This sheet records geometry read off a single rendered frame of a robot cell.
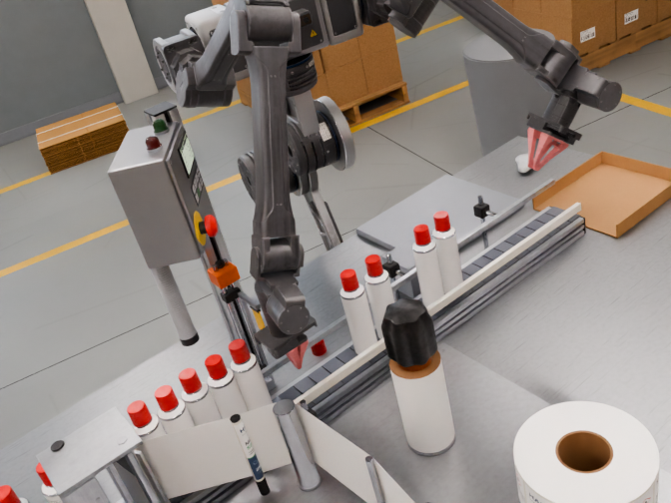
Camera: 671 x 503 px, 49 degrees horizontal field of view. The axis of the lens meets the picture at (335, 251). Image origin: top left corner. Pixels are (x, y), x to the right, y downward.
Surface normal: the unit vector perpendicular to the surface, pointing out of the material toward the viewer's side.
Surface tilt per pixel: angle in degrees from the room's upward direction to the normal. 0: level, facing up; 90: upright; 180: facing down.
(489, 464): 0
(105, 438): 0
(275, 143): 75
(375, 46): 90
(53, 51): 90
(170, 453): 90
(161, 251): 90
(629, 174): 0
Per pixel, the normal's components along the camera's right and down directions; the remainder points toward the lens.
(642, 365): -0.22, -0.82
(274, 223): 0.44, 0.14
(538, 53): 0.16, 0.25
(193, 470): 0.15, 0.51
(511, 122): -0.21, 0.62
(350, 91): 0.45, 0.39
